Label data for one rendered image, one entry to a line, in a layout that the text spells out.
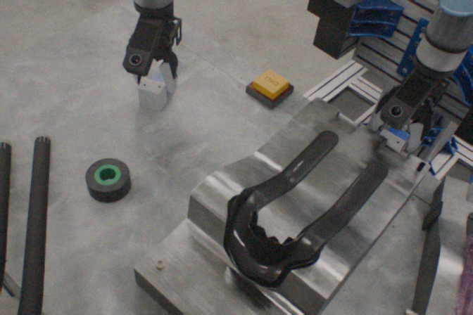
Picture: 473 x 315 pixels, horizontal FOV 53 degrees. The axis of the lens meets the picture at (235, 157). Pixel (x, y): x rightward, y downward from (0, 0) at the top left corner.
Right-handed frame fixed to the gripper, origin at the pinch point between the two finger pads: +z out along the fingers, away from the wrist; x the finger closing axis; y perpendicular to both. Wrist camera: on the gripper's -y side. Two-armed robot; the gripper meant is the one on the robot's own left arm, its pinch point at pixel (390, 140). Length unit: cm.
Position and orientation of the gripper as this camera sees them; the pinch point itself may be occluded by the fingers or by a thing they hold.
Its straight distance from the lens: 102.3
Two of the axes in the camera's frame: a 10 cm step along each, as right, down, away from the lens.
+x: -7.5, -5.5, 3.6
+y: 6.5, -5.6, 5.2
